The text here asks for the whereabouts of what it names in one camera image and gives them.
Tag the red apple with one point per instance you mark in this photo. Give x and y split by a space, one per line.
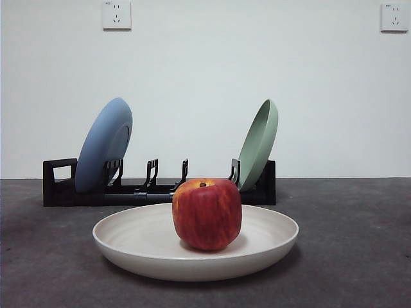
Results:
207 218

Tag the pale yellow plate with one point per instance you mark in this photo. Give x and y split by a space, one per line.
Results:
135 237

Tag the green plate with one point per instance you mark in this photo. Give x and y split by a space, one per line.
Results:
257 154

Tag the blue plate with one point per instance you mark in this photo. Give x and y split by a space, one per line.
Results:
99 150

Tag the black plate rack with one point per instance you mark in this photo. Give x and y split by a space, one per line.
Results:
80 199

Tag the white wall socket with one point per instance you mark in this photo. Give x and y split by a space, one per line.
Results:
394 17
117 16

